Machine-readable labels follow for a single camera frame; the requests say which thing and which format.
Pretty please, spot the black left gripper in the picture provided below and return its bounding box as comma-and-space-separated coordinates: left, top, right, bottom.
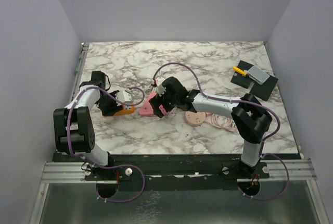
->
97, 90, 123, 116

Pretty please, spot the orange power strip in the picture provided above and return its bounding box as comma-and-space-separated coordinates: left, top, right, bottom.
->
114, 105, 135, 116

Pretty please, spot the round pink power strip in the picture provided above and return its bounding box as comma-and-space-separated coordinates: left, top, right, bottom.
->
185, 111, 206, 127

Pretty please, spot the pink triangular power strip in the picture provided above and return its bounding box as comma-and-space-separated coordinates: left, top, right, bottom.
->
138, 92, 156, 117

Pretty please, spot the pink power cable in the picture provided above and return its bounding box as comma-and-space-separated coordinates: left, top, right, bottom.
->
204, 113, 237, 133

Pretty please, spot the pink cube socket adapter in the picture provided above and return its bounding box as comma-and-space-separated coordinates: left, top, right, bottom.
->
159, 105, 169, 116

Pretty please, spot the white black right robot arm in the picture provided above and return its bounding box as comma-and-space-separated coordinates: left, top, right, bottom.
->
149, 77, 272, 178

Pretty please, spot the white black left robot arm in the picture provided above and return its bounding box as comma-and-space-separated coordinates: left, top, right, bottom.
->
53, 71, 123, 180

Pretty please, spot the black flat box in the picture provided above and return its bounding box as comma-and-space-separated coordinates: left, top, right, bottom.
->
250, 76, 278, 101

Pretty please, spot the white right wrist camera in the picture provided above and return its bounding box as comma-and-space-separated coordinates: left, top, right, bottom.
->
152, 77, 165, 96

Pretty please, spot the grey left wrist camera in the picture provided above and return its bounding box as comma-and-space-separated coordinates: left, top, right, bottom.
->
115, 90, 133, 105

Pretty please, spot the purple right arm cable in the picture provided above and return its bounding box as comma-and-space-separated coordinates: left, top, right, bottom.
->
153, 62, 290, 201

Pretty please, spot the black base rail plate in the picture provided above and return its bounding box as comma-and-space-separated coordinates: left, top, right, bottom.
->
42, 154, 269, 194

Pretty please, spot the white grey network switch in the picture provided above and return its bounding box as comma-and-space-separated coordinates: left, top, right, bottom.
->
247, 66, 270, 85

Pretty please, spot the aluminium frame rail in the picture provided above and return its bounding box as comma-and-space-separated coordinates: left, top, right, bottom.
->
31, 42, 332, 223

